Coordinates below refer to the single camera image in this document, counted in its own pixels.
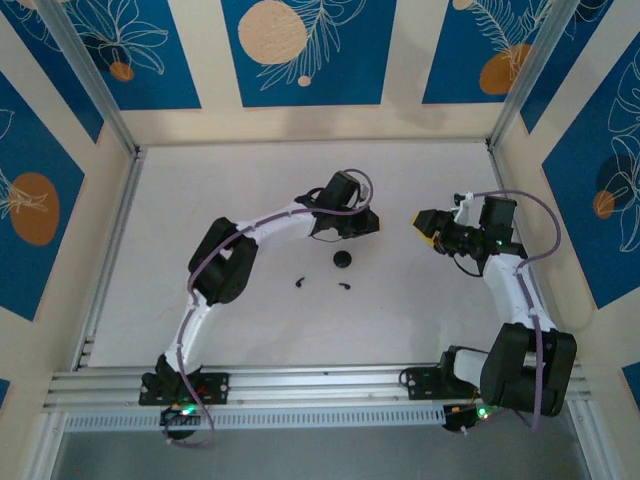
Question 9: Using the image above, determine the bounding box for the controller board with green light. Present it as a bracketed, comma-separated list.
[159, 402, 204, 429]
[442, 398, 501, 435]

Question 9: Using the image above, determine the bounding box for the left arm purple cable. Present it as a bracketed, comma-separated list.
[164, 168, 376, 449]

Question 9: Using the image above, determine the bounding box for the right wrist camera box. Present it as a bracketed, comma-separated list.
[451, 191, 475, 224]

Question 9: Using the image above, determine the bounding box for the aluminium table side rail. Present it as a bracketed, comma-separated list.
[72, 147, 147, 371]
[487, 142, 564, 361]

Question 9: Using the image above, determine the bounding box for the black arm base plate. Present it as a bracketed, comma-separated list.
[399, 367, 499, 401]
[138, 371, 231, 406]

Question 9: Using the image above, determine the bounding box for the aluminium frame post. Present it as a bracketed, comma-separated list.
[487, 0, 584, 151]
[37, 0, 140, 157]

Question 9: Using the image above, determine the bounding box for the aluminium mounting rail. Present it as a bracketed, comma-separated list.
[42, 360, 594, 415]

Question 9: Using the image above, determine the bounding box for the white slotted cable duct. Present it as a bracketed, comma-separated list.
[63, 403, 447, 432]

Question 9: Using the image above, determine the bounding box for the short aluminium frame leg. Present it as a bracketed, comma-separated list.
[19, 412, 69, 480]
[567, 407, 609, 480]

